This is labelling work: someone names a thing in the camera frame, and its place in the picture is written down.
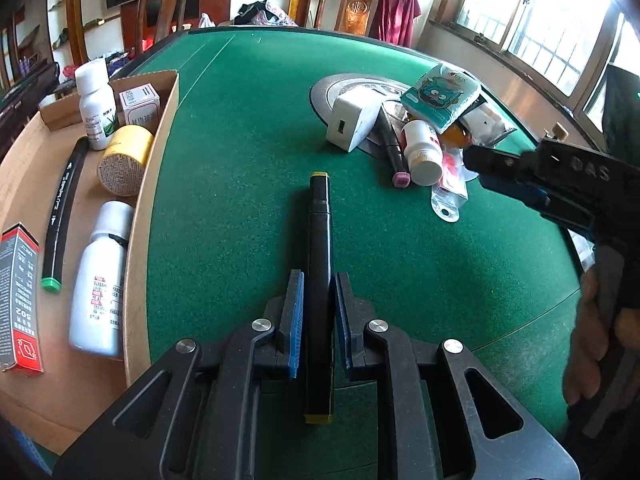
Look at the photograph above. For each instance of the wooden television cabinet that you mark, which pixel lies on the wooden television cabinet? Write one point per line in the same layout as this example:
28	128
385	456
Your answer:
215	5

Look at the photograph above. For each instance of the plain wooden chair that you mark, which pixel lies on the plain wooden chair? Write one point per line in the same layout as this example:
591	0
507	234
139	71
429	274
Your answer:
160	10

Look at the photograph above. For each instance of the black marker pink cap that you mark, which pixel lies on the black marker pink cap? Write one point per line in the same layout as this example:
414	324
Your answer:
392	145

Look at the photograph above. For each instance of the clear plastic packet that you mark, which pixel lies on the clear plastic packet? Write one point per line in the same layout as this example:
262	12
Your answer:
482	120

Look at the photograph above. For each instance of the wood framed window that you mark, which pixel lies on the wood framed window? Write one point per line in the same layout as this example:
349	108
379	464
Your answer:
540	20

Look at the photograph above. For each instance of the cardboard box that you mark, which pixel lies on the cardboard box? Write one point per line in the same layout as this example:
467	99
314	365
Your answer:
30	185

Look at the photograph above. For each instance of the red grey glue box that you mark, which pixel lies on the red grey glue box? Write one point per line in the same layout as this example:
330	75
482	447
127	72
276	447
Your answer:
20	300

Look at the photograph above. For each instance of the plain white bottle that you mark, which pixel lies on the plain white bottle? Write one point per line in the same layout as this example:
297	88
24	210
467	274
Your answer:
100	280

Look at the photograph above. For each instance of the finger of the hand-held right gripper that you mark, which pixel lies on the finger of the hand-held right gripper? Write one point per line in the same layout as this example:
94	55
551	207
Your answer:
530	197
500	162

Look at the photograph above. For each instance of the carved wooden chair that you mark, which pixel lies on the carved wooden chair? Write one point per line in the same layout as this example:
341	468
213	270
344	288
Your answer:
360	5

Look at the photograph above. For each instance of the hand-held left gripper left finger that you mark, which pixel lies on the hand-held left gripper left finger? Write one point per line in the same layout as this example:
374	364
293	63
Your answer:
296	325

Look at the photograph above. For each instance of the dark folding mahjong table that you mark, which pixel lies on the dark folding mahjong table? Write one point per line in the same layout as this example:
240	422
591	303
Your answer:
30	85

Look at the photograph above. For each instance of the person's right hand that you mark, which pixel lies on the person's right hand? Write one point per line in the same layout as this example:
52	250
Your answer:
582	340

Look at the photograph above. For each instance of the yellow jar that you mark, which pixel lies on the yellow jar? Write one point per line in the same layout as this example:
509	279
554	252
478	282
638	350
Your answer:
125	165

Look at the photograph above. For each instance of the black marker green cap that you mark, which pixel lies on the black marker green cap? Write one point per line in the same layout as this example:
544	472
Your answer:
62	210

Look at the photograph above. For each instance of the white pink medicine box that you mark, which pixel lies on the white pink medicine box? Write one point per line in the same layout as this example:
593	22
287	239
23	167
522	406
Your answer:
140	105

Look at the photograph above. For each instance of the white plastic bag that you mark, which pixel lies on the white plastic bag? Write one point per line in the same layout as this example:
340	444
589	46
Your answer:
206	21

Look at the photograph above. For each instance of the white bottle green label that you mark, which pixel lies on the white bottle green label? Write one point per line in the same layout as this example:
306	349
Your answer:
95	105

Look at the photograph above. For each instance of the pile of clothes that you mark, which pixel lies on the pile of clothes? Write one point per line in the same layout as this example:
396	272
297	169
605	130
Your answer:
265	14

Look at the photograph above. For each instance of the red cloth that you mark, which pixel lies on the red cloth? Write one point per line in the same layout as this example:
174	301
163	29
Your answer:
400	15

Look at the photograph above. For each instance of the white charger adapter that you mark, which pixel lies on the white charger adapter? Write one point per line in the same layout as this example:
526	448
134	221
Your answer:
350	120

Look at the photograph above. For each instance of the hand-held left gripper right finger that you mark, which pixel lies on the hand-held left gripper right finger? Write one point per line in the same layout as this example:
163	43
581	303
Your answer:
344	325

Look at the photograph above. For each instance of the yellow packet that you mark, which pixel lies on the yellow packet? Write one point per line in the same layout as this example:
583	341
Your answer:
455	135

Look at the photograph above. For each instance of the red number candle packet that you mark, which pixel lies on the red number candle packet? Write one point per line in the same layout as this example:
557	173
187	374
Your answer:
450	175

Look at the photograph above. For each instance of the cartoon print tissue packet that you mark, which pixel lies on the cartoon print tissue packet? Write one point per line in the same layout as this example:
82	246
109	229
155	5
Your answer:
440	97

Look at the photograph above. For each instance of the black marker yellow cap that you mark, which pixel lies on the black marker yellow cap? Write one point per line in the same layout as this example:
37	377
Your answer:
318	240

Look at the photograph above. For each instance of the white bottle red label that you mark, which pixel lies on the white bottle red label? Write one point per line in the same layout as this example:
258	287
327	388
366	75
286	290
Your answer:
422	152

